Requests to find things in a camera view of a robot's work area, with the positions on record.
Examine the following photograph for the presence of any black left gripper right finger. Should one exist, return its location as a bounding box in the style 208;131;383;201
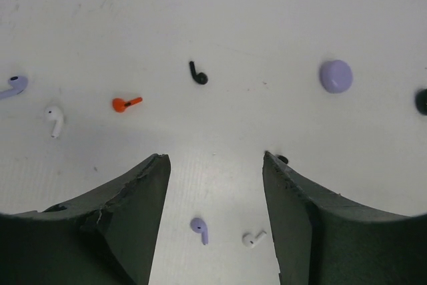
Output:
262;152;426;284

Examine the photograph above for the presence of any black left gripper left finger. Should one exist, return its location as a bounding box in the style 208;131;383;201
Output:
1;154;171;284

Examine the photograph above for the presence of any orange earbud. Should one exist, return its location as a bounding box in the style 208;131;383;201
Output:
111;97;143;113

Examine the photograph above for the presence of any purple earbud charging case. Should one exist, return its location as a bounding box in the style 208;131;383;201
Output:
320;59;353;93

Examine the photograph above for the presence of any black earbud charging case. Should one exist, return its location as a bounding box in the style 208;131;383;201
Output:
414;88;427;116

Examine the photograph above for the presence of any white earbud near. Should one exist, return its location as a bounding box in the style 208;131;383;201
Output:
242;230;267;249

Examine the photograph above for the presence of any white earbud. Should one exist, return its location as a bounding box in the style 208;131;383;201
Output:
45;105;65;138
242;230;267;249

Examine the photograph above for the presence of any black earbud near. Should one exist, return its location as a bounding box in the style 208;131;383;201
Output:
276;155;289;164

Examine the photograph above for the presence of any black earbud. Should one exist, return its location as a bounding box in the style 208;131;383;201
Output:
276;155;289;164
189;61;208;85

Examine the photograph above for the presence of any purple earbud near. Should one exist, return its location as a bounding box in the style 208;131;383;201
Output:
190;217;209;245

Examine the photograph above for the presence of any purple earbud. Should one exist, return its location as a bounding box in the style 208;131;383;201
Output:
0;76;29;99
190;217;209;245

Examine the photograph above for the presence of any white earbud far left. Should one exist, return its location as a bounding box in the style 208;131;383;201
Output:
45;105;65;138

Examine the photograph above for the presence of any purple earbud far left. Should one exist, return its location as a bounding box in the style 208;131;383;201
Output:
0;76;29;99

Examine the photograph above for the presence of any black earbud far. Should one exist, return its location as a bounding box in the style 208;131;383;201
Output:
189;61;208;85

